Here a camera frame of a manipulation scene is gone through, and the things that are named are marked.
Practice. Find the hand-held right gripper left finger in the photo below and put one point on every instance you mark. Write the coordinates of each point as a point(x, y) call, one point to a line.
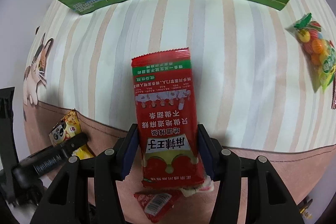
point(131, 150)

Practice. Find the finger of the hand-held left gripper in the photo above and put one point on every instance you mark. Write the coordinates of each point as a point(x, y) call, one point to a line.
point(72, 144)
point(6, 134)

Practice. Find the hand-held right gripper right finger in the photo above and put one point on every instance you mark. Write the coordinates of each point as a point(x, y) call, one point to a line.
point(204, 142)

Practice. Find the yellow panda snack packet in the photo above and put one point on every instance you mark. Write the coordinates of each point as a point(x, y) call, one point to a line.
point(63, 129)

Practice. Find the long red snack packet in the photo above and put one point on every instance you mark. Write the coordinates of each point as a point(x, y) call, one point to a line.
point(165, 113)

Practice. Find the small white snack packet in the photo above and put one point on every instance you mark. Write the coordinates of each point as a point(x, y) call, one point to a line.
point(199, 188)

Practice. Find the small red snack packet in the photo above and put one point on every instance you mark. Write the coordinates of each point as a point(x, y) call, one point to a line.
point(157, 203)

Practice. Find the cat printed blanket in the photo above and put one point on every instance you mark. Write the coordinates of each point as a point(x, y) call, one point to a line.
point(236, 69)

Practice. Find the green candy bag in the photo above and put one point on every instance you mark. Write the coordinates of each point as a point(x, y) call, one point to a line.
point(315, 45)

